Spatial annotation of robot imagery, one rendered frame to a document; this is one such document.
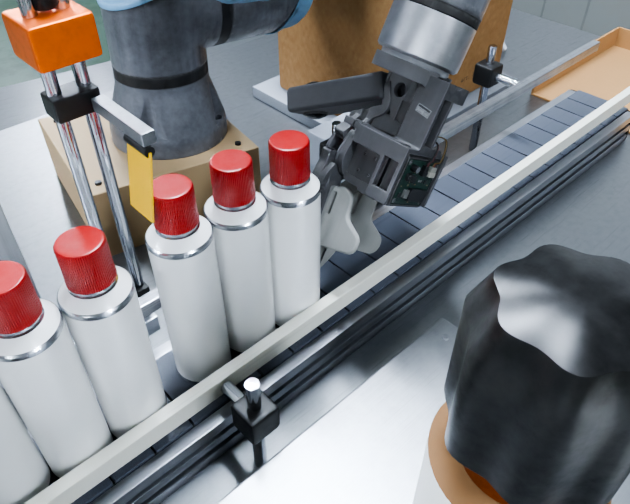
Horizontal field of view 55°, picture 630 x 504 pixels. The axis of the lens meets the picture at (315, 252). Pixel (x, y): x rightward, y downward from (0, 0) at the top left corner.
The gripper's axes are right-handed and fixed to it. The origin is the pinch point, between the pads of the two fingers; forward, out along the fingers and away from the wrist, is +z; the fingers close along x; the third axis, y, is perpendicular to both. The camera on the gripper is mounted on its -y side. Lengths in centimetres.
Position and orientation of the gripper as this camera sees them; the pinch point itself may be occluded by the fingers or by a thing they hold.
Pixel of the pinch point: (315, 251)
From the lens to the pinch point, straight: 60.9
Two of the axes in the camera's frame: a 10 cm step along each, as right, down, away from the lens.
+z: -3.6, 8.7, 3.3
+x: 6.3, -0.3, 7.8
